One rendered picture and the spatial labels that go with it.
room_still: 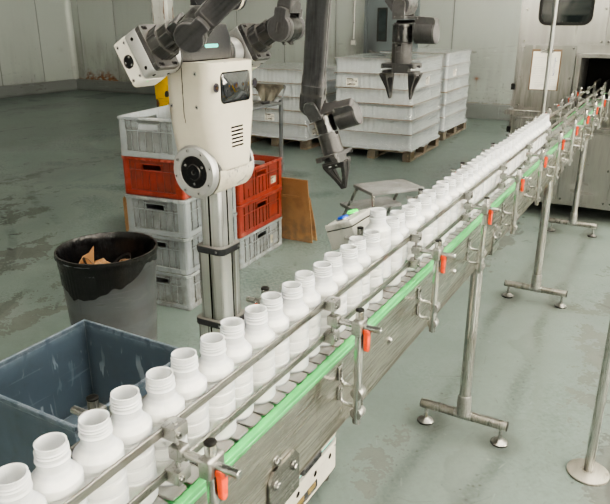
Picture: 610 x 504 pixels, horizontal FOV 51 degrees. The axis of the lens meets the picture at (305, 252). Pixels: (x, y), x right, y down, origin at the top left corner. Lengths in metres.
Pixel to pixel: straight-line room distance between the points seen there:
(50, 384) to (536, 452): 1.91
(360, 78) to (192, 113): 6.14
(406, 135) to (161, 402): 7.04
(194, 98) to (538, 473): 1.84
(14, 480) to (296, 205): 4.16
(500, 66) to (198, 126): 9.85
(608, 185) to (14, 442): 5.12
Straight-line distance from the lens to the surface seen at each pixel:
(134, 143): 3.72
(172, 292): 3.87
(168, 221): 3.72
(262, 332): 1.06
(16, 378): 1.51
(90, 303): 2.94
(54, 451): 0.79
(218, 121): 1.86
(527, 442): 2.86
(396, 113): 7.82
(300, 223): 4.87
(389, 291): 1.55
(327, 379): 1.25
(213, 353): 0.97
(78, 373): 1.63
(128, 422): 0.87
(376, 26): 12.14
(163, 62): 1.76
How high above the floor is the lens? 1.61
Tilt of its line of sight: 20 degrees down
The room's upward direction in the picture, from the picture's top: straight up
